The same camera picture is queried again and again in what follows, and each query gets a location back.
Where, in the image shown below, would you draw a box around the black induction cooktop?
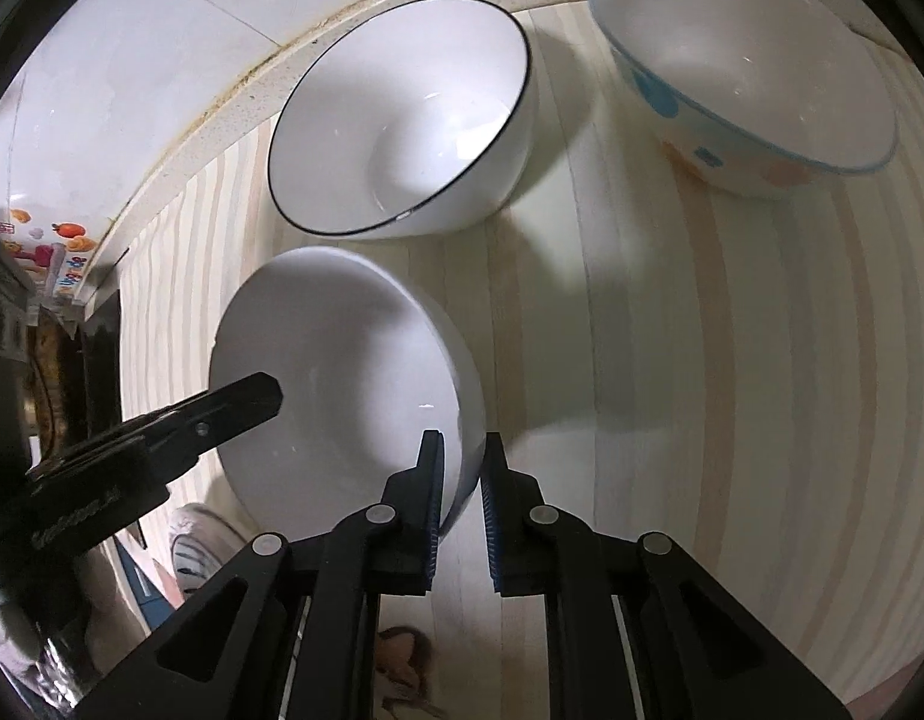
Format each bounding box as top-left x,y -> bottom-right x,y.
80,291 -> 122,437

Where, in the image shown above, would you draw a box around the white bowl red roses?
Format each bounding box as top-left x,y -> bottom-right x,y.
208,247 -> 487,539

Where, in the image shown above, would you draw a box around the white bowl blue dots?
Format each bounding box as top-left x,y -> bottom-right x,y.
587,0 -> 898,200

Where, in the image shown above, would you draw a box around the white bowl black rim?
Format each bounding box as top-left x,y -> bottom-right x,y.
267,0 -> 538,241

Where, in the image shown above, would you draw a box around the fruit alphabet wall poster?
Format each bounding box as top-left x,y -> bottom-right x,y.
0,203 -> 107,302

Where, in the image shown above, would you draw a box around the striped table cloth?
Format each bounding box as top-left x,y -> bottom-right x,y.
115,0 -> 924,706

